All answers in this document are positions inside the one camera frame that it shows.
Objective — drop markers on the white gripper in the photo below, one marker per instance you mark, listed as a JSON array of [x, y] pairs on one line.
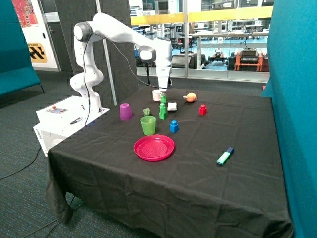
[[163, 75]]

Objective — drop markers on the green block back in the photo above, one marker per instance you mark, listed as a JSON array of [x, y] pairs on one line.
[[163, 99]]

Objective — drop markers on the green block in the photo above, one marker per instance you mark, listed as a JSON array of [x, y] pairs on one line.
[[162, 108], [162, 116], [163, 99]]

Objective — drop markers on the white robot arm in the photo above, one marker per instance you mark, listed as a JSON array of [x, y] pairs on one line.
[[104, 26]]

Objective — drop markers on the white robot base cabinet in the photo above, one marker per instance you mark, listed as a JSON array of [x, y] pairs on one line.
[[62, 119]]

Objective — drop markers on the pink mug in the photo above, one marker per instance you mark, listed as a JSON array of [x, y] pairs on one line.
[[156, 95]]

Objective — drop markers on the white sponge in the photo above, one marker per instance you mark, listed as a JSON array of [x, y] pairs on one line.
[[171, 107]]

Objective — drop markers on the small green toy pepper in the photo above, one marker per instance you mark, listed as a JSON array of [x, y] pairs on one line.
[[146, 112]]

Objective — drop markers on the orange toy fruit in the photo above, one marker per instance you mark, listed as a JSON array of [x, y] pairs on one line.
[[190, 97]]

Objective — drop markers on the green plastic cup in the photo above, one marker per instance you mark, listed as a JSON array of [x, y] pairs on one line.
[[148, 124]]

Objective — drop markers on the blue block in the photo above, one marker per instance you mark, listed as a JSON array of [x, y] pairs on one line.
[[174, 127]]

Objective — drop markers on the red block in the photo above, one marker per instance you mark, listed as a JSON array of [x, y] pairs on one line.
[[202, 109]]

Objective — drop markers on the purple upturned cup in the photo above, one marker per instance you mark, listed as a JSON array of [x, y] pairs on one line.
[[125, 111]]

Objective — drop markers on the pink plastic plate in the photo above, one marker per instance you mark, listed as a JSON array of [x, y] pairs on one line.
[[154, 147]]

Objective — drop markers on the black tablecloth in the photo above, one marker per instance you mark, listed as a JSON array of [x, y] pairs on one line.
[[186, 195]]

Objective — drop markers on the green highlighter marker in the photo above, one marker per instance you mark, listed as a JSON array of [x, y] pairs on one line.
[[225, 156]]

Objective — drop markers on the teal sofa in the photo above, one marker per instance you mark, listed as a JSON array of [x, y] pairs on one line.
[[16, 71]]

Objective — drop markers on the black camera tripod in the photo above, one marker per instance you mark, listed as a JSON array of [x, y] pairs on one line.
[[146, 65]]

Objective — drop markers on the teal partition wall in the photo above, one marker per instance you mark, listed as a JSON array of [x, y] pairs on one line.
[[292, 85]]

